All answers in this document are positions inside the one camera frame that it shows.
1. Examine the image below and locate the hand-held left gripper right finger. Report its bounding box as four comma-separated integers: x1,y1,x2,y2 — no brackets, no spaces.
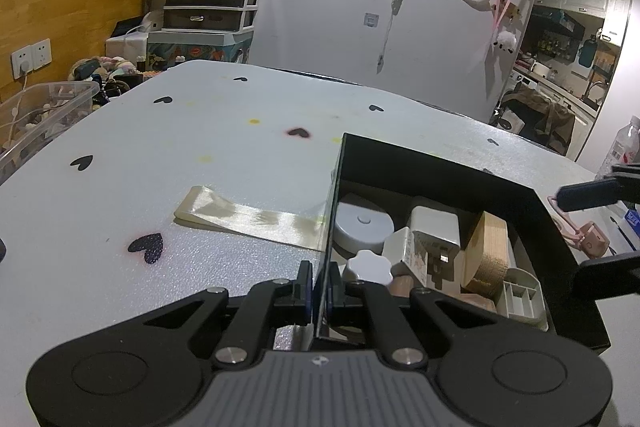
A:
327,267,508,367

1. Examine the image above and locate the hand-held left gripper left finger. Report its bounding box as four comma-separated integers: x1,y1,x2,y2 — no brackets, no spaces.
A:
105,259,315,369

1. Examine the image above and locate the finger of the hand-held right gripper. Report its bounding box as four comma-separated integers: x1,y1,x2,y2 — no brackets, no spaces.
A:
556,162,640,212
574,252,640,303

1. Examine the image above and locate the white flower-shaped knob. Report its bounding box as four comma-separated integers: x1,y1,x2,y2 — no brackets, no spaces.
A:
341,249,396,295

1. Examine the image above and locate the white small printed box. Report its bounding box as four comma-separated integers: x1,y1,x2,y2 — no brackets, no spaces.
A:
382,227,426,288

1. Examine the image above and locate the white round lamp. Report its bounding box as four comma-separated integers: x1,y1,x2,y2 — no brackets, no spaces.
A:
334,203,396,260

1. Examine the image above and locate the white organizer tray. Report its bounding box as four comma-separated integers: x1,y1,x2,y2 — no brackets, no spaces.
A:
495,267,549,331

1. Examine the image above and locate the white charger adapter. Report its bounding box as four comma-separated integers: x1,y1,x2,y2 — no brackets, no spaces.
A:
406,205,461,293

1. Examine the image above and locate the rounded wooden block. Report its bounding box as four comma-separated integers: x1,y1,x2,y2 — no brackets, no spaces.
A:
460,211,510,298

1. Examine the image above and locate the black storage box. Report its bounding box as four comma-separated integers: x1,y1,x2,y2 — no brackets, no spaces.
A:
307,133,612,355

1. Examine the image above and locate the small wooden piece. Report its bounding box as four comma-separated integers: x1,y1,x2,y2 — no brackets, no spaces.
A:
391,276,416,299

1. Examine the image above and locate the clear water bottle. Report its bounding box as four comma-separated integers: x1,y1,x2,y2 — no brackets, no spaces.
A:
611,116,640,175

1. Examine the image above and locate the brown jacket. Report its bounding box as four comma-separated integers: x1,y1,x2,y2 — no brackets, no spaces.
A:
492,84,576,152

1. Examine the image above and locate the teal hanging bottle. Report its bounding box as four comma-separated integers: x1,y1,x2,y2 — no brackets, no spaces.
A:
579,34,599,68

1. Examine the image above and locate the black kitchen shelf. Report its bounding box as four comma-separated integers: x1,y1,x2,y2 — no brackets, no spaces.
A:
527,6,587,58

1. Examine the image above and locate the white hanging plush toy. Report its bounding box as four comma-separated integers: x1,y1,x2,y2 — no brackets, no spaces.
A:
495,29,519,54

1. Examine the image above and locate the pink ribbon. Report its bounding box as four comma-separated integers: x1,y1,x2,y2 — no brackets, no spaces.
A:
492,0,523,28

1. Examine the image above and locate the colourful printed box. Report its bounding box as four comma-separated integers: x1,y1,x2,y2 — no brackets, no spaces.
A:
147,29,256,70

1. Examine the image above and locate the pile of plush toys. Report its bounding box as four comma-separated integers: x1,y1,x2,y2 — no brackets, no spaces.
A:
67,54,148,105

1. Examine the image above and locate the white storage box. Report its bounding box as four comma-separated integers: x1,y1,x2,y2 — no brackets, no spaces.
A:
105,34,151,62

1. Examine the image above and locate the clear plastic storage bin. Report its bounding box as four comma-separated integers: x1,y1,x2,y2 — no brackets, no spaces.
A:
0,81,101,185

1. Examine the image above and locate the white charging cable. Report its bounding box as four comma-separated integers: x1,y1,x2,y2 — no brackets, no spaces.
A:
5,67,29,142

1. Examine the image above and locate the white wall socket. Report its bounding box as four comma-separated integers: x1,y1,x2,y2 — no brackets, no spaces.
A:
11,38,52,78

